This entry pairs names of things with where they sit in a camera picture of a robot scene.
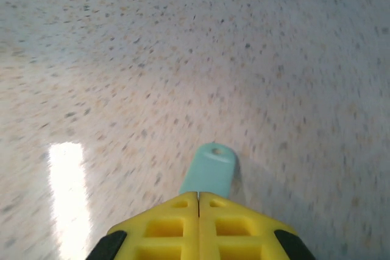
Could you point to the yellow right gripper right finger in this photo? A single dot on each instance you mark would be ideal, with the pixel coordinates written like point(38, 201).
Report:
point(237, 232)

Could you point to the teal plastic key tag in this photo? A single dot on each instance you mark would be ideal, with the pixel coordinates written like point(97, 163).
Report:
point(210, 171)

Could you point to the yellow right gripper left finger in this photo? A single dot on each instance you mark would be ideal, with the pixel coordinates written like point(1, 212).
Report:
point(164, 229)

